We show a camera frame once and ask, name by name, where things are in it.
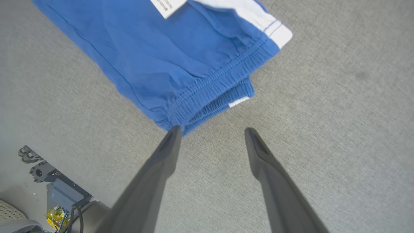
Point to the grey robot base with electronics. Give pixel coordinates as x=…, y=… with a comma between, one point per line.
x=61, y=194

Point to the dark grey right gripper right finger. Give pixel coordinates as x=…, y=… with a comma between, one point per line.
x=281, y=194

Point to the blue shorts with white stripe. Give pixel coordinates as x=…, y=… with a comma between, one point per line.
x=155, y=61

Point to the white mesh laundry basket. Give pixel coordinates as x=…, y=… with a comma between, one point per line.
x=9, y=210

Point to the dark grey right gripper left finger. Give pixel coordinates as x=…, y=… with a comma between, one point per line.
x=148, y=181

